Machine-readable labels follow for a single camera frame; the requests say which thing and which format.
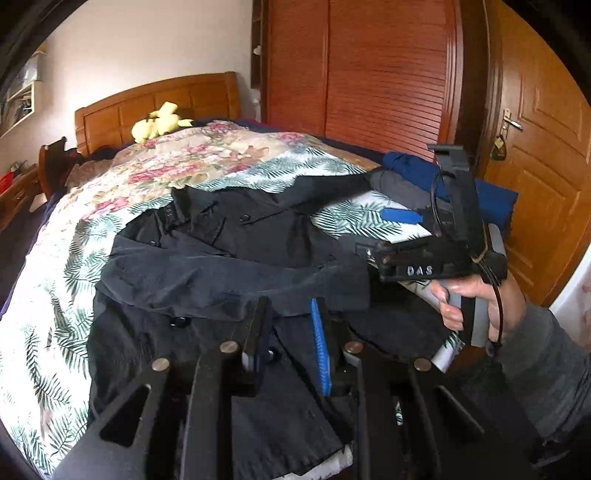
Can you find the wooden headboard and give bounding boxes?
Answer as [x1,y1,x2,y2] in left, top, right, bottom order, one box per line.
[74,71,242,158]

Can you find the wooden door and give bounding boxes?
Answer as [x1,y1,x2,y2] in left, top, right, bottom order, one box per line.
[480,0,591,309]

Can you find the wooden louvred wardrobe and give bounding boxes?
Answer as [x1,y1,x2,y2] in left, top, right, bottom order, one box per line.
[252,0,491,172]

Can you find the dark wooden chair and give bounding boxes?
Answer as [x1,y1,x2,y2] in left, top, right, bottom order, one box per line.
[39,137,84,197]

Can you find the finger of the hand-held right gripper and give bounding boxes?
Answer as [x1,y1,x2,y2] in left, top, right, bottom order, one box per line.
[355,239,432,269]
[381,208,437,234]

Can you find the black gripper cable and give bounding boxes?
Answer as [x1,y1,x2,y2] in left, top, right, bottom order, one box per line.
[429,171,506,358]

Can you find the leaf print bed sheet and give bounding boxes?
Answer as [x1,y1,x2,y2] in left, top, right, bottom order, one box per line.
[0,147,465,480]

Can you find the brass door handle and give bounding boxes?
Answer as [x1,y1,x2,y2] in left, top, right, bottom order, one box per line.
[501,108,525,134]

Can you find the black button shirt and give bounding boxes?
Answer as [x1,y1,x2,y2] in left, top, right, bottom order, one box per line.
[87,170,459,468]

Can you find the floral quilt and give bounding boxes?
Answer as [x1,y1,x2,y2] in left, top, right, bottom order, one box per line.
[65,119,326,223]

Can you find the grey folded clothing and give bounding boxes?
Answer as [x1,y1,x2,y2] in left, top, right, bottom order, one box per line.
[368,165,446,219]

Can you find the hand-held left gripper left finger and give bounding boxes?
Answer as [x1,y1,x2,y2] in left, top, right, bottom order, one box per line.
[51,296,274,480]

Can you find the person's right forearm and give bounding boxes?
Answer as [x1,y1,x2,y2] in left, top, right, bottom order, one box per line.
[487,302,591,446]

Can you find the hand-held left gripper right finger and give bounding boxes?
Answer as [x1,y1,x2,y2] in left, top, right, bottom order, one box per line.
[311,298,539,480]

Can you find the yellow plush toy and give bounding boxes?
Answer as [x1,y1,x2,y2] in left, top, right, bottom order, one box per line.
[131,102,195,144]

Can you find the person's right hand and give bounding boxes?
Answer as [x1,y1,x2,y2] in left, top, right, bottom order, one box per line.
[430,277,528,344]

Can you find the blue folded clothing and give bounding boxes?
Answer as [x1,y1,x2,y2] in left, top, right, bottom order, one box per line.
[381,150,519,234]

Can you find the white wall shelf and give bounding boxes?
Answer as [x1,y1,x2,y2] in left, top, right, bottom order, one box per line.
[0,48,49,139]

